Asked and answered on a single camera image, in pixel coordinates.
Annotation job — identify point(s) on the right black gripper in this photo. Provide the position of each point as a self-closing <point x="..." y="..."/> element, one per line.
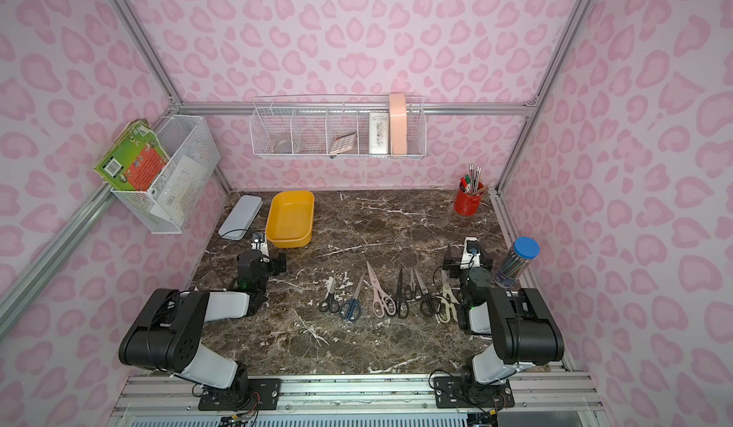
<point x="453" y="261"/>

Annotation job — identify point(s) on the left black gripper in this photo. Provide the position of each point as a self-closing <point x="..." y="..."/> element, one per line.
<point x="275" y="261"/>

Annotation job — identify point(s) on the cream handled scissors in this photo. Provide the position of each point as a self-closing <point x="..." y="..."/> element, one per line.
<point x="448" y="312"/>

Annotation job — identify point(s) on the yellow plastic storage box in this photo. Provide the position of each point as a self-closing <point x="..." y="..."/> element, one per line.
<point x="290" y="219"/>

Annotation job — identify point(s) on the small grey black scissors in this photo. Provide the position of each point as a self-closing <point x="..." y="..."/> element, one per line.
<point x="330" y="303"/>

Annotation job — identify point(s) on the pink scissors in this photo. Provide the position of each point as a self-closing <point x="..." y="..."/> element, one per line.
<point x="382" y="304"/>

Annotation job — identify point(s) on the blue handled scissors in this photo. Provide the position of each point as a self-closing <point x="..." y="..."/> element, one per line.
<point x="351" y="310"/>

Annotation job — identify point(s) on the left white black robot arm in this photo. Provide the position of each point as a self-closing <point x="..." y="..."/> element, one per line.
<point x="166" y="336"/>

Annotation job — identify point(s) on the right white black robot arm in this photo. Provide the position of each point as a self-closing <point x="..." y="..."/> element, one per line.
<point x="522" y="330"/>

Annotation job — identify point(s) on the white box on shelf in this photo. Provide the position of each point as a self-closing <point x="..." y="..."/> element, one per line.
<point x="378" y="133"/>

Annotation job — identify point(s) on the grey pencil case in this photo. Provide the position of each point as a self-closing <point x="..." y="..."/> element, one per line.
<point x="240" y="218"/>

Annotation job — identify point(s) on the red pen cup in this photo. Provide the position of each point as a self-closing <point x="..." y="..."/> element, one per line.
<point x="466" y="204"/>

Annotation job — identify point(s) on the blue lid pencil tube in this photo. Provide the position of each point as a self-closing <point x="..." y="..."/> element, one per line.
<point x="519" y="256"/>

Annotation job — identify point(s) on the pens in cup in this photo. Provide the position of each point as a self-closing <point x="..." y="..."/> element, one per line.
<point x="470" y="183"/>

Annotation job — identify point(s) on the tape roll on shelf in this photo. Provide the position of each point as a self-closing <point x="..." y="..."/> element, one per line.
<point x="283" y="145"/>

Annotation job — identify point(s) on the white mesh side basket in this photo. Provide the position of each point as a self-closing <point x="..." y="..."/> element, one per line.
<point x="181" y="136"/>

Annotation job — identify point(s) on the white paper in basket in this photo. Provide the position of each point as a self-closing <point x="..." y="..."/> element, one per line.
<point x="180" y="191"/>

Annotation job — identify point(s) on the small calculator on shelf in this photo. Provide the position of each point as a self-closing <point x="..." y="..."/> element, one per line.
<point x="343" y="144"/>

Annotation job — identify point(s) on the pink case on shelf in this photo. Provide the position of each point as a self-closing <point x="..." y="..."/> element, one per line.
<point x="398" y="123"/>

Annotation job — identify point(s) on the green red book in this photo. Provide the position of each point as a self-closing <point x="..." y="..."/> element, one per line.
<point x="135" y="160"/>

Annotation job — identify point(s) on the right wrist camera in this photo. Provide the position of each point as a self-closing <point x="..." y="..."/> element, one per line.
<point x="471" y="247"/>

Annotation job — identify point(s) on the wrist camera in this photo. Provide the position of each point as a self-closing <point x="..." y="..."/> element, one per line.
<point x="471" y="247"/>
<point x="259" y="243"/>

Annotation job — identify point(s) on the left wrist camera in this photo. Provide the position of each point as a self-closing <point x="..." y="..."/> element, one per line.
<point x="259" y="243"/>

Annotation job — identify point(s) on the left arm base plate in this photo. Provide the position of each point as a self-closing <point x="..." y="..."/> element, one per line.
<point x="259" y="393"/>

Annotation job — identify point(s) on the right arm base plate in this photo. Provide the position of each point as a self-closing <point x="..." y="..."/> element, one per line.
<point x="454" y="392"/>

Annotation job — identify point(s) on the white wire wall shelf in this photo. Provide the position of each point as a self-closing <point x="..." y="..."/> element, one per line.
<point x="313" y="125"/>

